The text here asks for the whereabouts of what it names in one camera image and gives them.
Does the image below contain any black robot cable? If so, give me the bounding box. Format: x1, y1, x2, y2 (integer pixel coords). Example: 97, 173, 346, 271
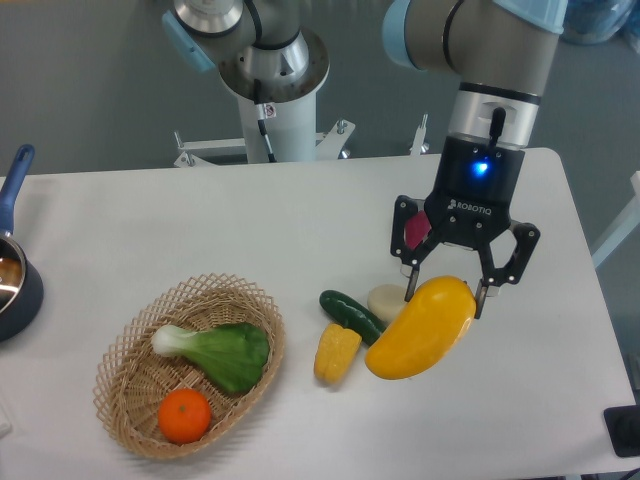
252, 78, 278, 164

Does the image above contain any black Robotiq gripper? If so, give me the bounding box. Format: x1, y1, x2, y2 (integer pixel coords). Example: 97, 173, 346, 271
390, 137, 541, 319

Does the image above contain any yellow corn piece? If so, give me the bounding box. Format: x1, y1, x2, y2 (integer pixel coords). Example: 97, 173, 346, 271
314, 323, 362, 384

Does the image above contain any white frame right edge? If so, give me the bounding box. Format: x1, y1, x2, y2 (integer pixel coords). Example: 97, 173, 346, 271
591, 171, 639, 268

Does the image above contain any blue plastic bag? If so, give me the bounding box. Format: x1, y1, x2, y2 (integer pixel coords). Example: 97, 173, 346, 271
561, 0, 637, 45

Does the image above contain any yellow mango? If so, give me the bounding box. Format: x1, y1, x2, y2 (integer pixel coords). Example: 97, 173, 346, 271
365, 276, 476, 380

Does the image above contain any dark blue saucepan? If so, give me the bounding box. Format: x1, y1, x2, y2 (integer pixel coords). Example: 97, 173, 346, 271
1, 144, 44, 342

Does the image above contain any cream round cake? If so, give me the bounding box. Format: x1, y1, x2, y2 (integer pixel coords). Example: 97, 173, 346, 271
367, 284, 406, 324

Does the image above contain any black device at edge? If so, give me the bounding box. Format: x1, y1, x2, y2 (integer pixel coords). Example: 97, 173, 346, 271
603, 405, 640, 458

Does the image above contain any purple sweet potato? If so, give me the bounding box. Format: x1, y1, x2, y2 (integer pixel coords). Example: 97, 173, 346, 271
404, 210, 431, 250

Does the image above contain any orange tangerine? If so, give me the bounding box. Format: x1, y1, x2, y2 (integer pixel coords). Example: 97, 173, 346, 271
157, 389, 212, 444

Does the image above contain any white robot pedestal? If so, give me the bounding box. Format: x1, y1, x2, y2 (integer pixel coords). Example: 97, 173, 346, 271
172, 29, 431, 169

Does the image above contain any woven wicker basket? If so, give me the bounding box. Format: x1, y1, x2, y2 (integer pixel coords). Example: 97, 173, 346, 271
94, 274, 286, 460

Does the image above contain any green bok choy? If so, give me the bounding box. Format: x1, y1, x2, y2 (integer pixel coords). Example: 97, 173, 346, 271
151, 322, 270, 395

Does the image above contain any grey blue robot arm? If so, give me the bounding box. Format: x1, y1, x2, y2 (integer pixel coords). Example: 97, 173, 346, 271
162, 1, 567, 304

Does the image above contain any green cucumber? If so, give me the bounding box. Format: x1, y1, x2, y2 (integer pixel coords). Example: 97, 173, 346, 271
319, 290, 386, 346

